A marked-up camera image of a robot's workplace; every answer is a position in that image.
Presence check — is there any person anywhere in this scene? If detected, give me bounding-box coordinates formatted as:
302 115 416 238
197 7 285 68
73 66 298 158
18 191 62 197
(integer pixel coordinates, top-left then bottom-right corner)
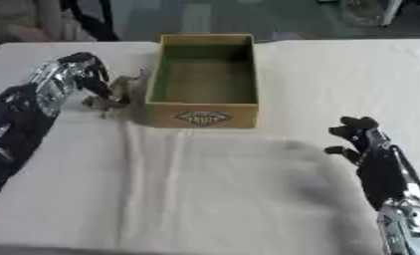
0 0 99 44

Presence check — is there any tan cardboard box green inside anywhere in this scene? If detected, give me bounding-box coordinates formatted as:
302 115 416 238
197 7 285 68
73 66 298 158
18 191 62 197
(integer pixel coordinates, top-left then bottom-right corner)
143 33 261 129

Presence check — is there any black tripod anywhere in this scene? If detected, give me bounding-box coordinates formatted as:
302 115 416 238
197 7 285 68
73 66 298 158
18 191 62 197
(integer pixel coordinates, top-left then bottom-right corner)
60 0 121 42

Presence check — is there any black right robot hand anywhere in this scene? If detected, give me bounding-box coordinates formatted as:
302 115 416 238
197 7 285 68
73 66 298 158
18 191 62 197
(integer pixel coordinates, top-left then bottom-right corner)
322 116 420 211

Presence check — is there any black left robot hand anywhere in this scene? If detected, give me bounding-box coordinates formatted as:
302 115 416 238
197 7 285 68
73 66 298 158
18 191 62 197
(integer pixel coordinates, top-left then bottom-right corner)
55 51 119 101

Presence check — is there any brown soft toy animal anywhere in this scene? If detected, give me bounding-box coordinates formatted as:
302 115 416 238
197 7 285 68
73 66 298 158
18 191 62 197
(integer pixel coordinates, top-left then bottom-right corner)
81 68 153 120

